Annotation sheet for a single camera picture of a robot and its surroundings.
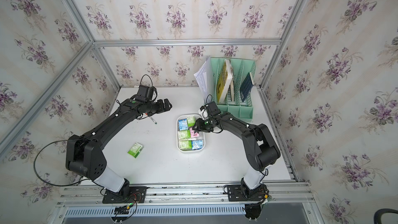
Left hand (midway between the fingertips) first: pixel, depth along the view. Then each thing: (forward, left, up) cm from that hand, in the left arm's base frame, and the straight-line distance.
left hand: (167, 107), depth 86 cm
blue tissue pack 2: (-16, -17, -13) cm, 27 cm away
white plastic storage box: (-9, -20, -14) cm, 26 cm away
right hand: (-8, -17, -10) cm, 21 cm away
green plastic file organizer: (+5, -47, -11) cm, 48 cm away
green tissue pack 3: (-16, -10, -13) cm, 23 cm away
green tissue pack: (-2, -13, -11) cm, 17 cm away
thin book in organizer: (+19, -40, -4) cm, 45 cm away
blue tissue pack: (-4, -8, -11) cm, 15 cm away
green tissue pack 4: (-18, +18, -15) cm, 30 cm away
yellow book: (+20, -34, +2) cm, 40 cm away
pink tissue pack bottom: (-11, -14, -12) cm, 22 cm away
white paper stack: (+16, -21, +9) cm, 27 cm away
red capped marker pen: (0, +10, -16) cm, 19 cm away
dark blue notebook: (+22, -51, -5) cm, 56 cm away
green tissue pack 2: (-11, -9, -11) cm, 18 cm away
